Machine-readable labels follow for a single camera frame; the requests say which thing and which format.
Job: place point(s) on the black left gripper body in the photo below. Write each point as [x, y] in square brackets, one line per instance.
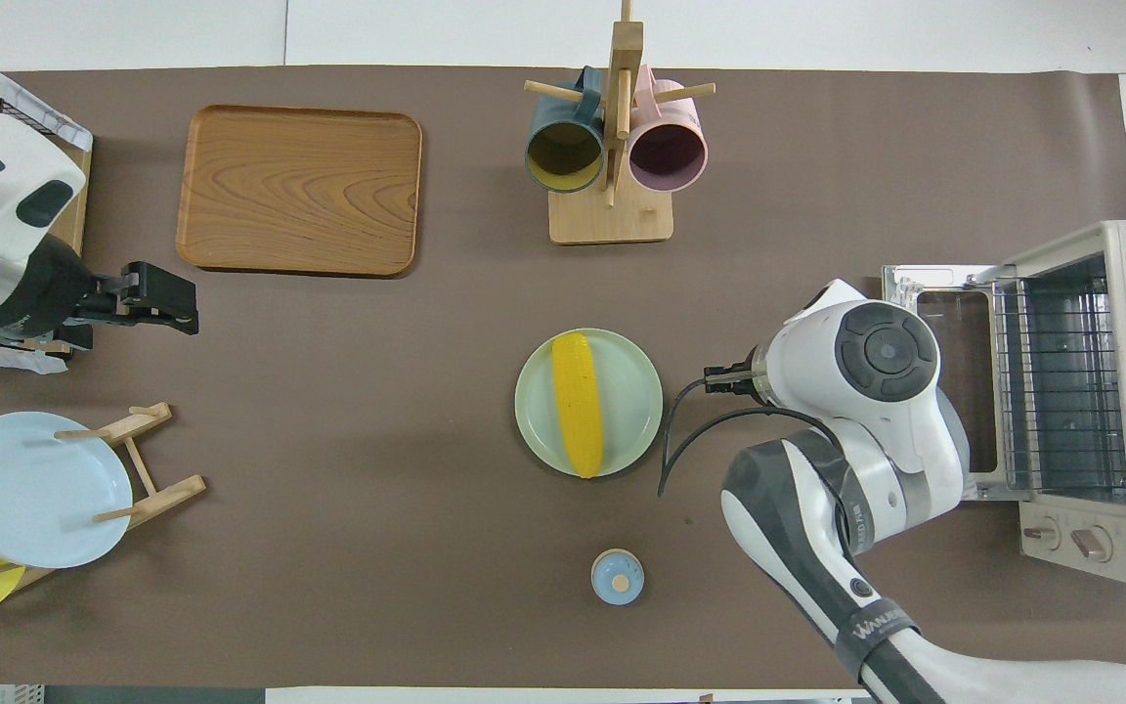
[45, 293]

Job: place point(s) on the pale green plate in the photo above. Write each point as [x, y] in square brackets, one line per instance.
[636, 401]

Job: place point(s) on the white perforated basket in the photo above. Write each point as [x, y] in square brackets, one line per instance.
[6, 696]

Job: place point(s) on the light blue plate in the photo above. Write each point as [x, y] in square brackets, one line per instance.
[35, 489]

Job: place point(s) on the wooden plate rack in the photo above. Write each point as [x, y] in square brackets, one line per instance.
[167, 497]

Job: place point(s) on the brown table mat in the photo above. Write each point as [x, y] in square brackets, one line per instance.
[377, 440]

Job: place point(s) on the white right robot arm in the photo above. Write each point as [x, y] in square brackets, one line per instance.
[886, 352]

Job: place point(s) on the yellow corn cob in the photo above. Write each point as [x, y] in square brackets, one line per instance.
[578, 411]

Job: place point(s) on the pink mug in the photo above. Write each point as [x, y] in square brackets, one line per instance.
[668, 156]

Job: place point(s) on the dark blue mug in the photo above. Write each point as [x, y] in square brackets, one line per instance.
[563, 156]

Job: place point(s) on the brown wooden tray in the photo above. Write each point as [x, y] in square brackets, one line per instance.
[299, 191]

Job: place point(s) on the beige oven knob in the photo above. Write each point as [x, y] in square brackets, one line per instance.
[1042, 534]
[1093, 545]

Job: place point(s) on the toaster oven glass door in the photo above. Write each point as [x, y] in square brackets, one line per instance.
[969, 323]

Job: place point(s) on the wooden mug rack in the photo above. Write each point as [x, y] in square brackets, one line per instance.
[612, 220]

